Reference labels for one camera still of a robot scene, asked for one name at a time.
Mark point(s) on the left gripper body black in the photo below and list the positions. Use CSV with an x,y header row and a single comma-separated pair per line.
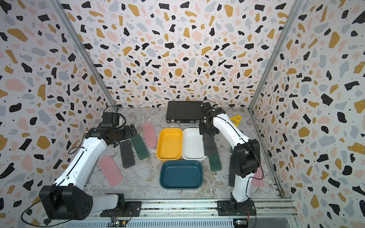
x,y
124,133

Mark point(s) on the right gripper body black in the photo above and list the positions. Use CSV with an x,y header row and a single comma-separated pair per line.
x,y
204,128

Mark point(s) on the dark grey pencil case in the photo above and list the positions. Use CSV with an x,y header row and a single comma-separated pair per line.
x,y
231,179
127,154
209,145

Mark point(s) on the green pencil case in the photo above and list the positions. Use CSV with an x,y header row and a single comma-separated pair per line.
x,y
140,147
215,163

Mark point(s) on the pink pencil case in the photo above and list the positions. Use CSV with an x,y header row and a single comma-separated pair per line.
x,y
110,171
258,178
149,135

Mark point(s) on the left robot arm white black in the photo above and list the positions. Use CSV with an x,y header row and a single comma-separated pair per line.
x,y
65,199

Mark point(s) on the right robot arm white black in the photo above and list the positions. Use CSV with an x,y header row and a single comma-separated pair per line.
x,y
245,159

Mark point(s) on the white storage box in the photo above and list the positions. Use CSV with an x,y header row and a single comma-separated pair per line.
x,y
192,148

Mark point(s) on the yellow storage box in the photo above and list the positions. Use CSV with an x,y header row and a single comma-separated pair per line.
x,y
170,144

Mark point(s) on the teal storage box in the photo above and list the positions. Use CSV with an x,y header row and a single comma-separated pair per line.
x,y
181,175

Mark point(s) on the black briefcase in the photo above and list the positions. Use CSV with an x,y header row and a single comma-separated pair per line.
x,y
184,112

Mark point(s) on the yellow plastic triangle piece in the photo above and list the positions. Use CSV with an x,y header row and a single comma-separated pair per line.
x,y
236,120

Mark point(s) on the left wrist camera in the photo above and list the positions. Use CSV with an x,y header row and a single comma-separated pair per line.
x,y
110,120

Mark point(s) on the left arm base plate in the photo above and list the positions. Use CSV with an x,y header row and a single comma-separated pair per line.
x,y
129,209

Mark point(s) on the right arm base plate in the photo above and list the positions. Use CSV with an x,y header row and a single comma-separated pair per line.
x,y
232,208

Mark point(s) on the aluminium rail front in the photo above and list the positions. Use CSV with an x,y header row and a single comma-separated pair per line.
x,y
195,213

